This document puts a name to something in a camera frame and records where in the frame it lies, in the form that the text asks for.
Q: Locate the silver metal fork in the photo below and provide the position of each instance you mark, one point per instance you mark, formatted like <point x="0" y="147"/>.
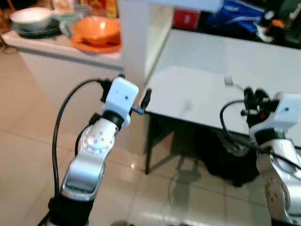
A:
<point x="229" y="81"/>

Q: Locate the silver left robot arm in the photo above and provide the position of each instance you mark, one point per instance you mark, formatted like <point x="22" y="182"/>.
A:
<point x="89" y="165"/>

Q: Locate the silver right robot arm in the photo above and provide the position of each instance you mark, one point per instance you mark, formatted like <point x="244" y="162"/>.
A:
<point x="282" y="179"/>

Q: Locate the black table leg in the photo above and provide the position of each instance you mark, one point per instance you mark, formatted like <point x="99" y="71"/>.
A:
<point x="148" y="150"/>

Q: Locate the white and orange object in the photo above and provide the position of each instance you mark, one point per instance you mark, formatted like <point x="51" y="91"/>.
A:
<point x="270" y="28"/>

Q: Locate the orange plate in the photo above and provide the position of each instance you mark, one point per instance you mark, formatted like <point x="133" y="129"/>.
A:
<point x="94" y="48"/>

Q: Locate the blue bag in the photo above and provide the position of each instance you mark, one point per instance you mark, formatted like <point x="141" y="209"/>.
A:
<point x="235" y="16"/>

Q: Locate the white counter cabinet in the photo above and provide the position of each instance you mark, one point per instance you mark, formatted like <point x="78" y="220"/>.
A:
<point x="61" y="75"/>

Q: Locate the orange bowl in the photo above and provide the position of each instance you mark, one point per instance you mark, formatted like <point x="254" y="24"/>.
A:
<point x="96" y="30"/>

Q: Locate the red box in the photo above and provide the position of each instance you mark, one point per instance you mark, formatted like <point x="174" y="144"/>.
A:
<point x="186" y="20"/>

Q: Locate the yellow red package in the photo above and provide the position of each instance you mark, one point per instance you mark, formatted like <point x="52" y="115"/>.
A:
<point x="103" y="7"/>

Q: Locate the green mug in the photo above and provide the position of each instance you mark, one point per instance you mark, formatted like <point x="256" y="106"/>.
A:
<point x="67" y="23"/>

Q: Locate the clear drinking glass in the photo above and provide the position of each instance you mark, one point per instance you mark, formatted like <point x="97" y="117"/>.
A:
<point x="82" y="10"/>

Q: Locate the dark plate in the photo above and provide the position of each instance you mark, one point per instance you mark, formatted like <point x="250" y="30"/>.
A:
<point x="42" y="33"/>

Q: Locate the white ceramic bowl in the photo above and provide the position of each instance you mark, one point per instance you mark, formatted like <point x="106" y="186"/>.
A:
<point x="30" y="18"/>

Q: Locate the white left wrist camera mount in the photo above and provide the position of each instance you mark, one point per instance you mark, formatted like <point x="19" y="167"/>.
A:
<point x="121" y="96"/>

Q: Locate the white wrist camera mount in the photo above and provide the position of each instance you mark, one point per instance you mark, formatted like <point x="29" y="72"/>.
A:
<point x="121" y="96"/>
<point x="288" y="110"/>

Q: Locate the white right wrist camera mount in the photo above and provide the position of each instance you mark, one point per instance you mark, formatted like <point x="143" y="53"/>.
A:
<point x="288" y="110"/>

